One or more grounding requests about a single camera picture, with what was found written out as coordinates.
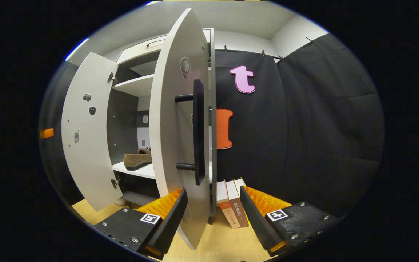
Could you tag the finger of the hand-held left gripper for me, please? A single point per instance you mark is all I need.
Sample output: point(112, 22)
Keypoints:
point(47, 133)

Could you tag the white shoe cabinet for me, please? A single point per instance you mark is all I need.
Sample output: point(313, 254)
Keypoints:
point(122, 120)

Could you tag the black backdrop cloth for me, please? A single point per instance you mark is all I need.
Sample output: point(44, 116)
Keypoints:
point(53, 91)
point(322, 127)

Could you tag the white and brown book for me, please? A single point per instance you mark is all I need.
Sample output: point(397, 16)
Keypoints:
point(238, 211)

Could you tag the white cat sticker cabinet door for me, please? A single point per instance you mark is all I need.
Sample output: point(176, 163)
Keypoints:
point(169, 138)

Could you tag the small white object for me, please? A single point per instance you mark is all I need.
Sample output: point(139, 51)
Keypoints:
point(120, 201)

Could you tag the brown fuzzy shoe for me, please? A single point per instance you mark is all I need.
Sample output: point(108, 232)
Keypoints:
point(136, 162)

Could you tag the white camera sticker cabinet door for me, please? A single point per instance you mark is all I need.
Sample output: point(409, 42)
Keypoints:
point(86, 160)

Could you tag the yellow edged book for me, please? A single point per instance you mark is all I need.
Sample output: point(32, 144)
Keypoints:
point(239, 183)

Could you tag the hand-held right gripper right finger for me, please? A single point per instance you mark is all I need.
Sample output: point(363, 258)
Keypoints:
point(256, 218)

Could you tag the white cabinet drawer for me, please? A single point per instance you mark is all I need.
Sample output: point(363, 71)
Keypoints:
point(136, 52)

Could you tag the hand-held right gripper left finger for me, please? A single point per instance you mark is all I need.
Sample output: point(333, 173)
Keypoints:
point(171, 218)

